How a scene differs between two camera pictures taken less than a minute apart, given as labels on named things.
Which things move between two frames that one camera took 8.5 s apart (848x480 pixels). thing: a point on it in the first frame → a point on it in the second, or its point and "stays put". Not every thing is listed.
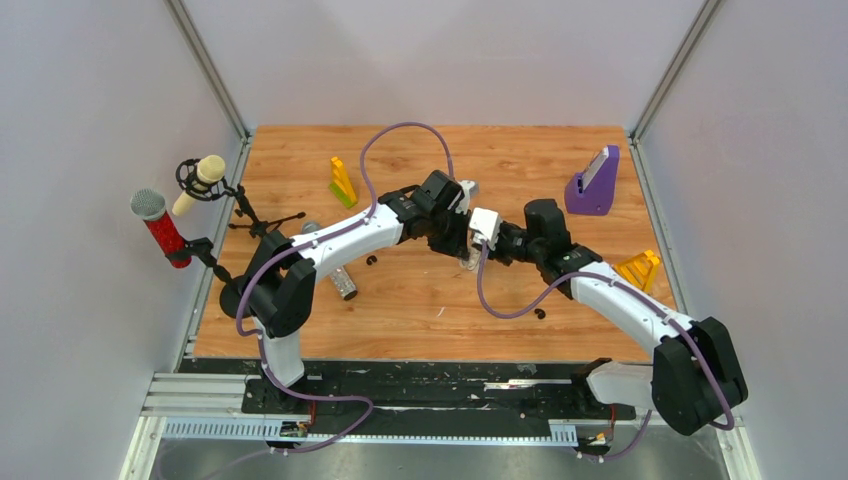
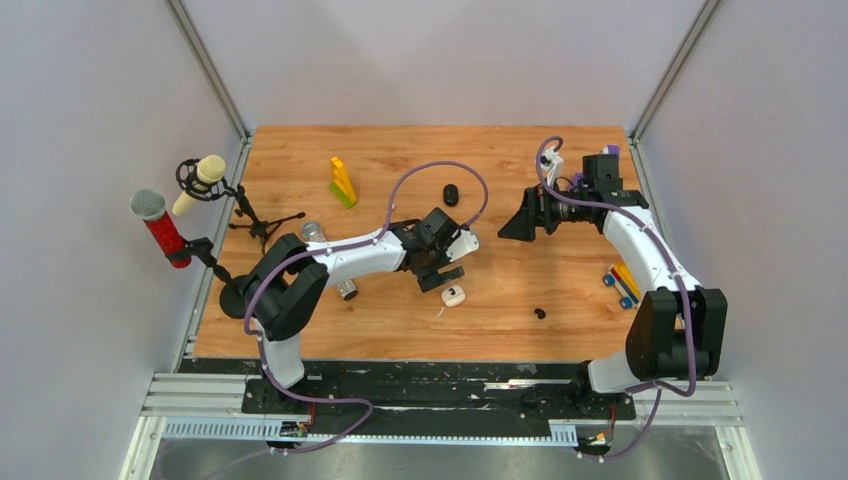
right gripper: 496,254 → 523,223
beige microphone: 210,168 stays put
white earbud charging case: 471,262 → 453,296
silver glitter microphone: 340,277 stays put
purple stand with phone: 593,191 stays put
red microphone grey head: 150,206 stays put
